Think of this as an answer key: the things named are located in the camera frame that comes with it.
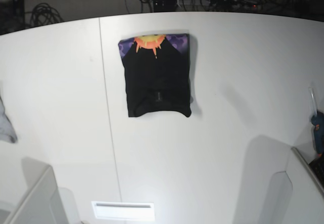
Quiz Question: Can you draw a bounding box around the black T-shirt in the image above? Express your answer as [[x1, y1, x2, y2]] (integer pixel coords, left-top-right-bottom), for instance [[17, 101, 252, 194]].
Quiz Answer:
[[118, 33, 192, 118]]

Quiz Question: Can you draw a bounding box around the blue glue gun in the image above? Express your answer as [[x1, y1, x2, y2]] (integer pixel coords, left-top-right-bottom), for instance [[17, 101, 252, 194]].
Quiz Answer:
[[308, 87, 323, 155]]

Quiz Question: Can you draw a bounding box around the grey cloth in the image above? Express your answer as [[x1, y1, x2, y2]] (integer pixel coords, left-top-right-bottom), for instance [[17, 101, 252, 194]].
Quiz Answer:
[[0, 99, 17, 143]]

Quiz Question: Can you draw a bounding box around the black keyboard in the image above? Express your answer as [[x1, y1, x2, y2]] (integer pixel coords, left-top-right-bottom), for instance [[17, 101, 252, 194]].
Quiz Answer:
[[309, 155, 324, 185]]

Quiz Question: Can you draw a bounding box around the coiled black cable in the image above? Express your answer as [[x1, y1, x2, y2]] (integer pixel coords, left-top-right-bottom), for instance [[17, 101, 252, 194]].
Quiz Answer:
[[29, 3, 63, 27]]

